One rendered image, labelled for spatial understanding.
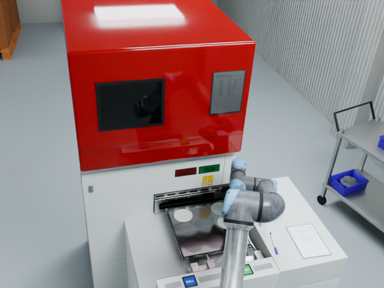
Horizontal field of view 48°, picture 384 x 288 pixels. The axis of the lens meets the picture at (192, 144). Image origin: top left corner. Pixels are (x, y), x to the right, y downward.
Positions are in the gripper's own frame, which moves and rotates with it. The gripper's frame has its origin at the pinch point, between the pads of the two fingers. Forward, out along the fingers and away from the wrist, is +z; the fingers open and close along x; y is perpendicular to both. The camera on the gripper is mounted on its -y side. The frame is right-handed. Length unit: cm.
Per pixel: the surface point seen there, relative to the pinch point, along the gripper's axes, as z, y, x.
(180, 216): 1.2, -23.4, -10.5
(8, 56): 87, -375, 286
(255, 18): 45, -73, 480
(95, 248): 27, -67, -26
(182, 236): 1.3, -17.6, -23.6
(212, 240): 1.4, -2.9, -20.7
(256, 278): -3.9, 22.7, -40.1
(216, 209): 1.3, -6.8, 2.2
